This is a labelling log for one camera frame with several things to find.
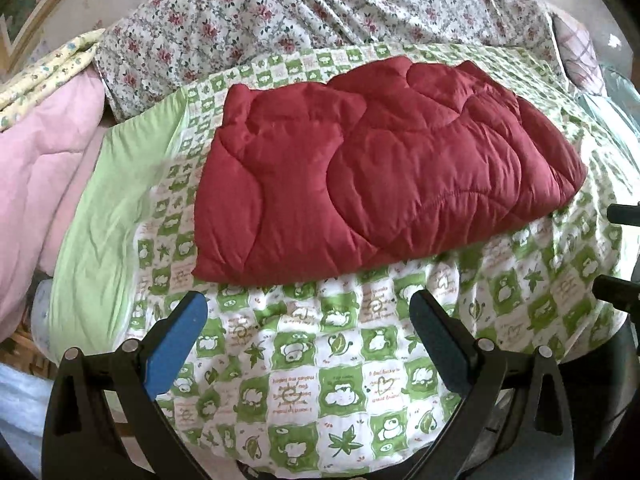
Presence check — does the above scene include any pink plaid pillow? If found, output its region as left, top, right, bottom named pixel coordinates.
left=551, top=10, right=607, bottom=96

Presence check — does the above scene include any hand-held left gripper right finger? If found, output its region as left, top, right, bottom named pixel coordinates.
left=397, top=289, right=576, bottom=480

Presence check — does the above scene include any teal plastic bag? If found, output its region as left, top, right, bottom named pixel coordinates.
left=575, top=62, right=640, bottom=141

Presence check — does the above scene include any pink quilt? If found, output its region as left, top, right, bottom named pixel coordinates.
left=0, top=67, right=108, bottom=333

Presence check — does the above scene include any framed picture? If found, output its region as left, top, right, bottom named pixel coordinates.
left=0, top=0, right=108, bottom=71

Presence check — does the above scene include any yellow floral cloth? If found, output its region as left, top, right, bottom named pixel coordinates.
left=0, top=28, right=107, bottom=131

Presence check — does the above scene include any green checked printed blanket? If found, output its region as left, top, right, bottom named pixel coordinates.
left=47, top=42, right=632, bottom=476

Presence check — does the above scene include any red quilted padded garment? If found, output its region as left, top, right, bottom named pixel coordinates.
left=191, top=56, right=589, bottom=285

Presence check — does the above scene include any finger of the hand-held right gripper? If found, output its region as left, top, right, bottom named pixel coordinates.
left=607, top=203, right=640, bottom=227
left=592, top=275, right=640, bottom=307

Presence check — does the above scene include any red floral bed sheet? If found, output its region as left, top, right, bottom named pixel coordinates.
left=94, top=0, right=568, bottom=123

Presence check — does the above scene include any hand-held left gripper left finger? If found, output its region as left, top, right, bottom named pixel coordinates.
left=42, top=291, right=209, bottom=480

